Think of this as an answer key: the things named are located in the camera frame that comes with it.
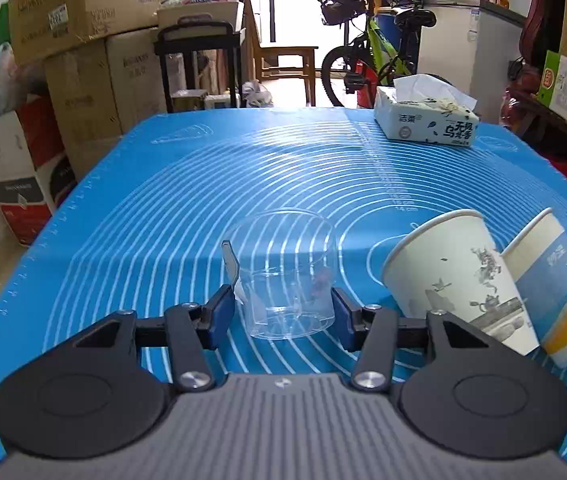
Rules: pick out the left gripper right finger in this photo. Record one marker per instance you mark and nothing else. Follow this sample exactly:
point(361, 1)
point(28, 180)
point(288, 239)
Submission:
point(454, 385)

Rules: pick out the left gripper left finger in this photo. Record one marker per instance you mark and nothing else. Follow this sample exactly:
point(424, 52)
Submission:
point(109, 385)

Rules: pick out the clear plastic measuring cup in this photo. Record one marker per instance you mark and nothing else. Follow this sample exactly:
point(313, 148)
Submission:
point(281, 264)

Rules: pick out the white paper cup ink drawing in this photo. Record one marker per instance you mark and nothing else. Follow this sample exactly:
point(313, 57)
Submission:
point(451, 264)

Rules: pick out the blue yellow paper cup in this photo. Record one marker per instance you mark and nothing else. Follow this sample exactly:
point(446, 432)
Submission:
point(537, 261)

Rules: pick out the blue silicone baking mat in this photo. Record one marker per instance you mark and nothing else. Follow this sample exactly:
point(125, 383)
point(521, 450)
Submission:
point(143, 230)

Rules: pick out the white red appliance box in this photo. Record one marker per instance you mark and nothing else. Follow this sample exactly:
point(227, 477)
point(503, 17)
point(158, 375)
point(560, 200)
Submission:
point(35, 172)

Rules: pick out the white tissue box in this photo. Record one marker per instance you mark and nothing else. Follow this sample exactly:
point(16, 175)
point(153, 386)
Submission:
point(425, 109)

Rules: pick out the lower brown cardboard box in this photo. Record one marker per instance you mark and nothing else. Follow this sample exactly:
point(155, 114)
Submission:
point(101, 90)

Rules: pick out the plastic bag on boxes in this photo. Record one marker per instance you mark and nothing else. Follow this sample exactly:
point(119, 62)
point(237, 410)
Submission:
point(18, 83)

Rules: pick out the green white carton box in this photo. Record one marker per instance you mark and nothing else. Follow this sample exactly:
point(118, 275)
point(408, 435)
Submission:
point(552, 92)

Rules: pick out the green bicycle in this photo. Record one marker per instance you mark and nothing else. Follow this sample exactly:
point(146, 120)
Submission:
point(370, 60)

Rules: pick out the white chest freezer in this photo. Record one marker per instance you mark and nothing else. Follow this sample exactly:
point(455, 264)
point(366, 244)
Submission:
point(471, 46)

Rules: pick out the wooden chair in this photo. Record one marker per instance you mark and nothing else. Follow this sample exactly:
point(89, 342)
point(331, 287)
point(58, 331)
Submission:
point(265, 62)

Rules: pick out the black metal rack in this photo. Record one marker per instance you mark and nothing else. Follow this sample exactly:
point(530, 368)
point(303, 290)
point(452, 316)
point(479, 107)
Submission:
point(189, 39)

